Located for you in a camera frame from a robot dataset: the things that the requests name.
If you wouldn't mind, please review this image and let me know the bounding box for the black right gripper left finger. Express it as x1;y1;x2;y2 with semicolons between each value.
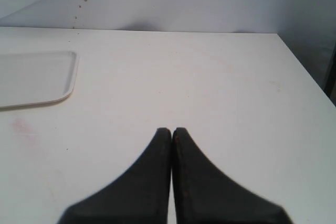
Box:
59;127;171;223

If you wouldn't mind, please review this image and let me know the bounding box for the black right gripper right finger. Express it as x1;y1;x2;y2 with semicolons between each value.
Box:
172;127;292;223

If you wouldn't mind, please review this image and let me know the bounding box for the white rectangular plastic tray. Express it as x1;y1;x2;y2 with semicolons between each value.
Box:
1;51;79;110

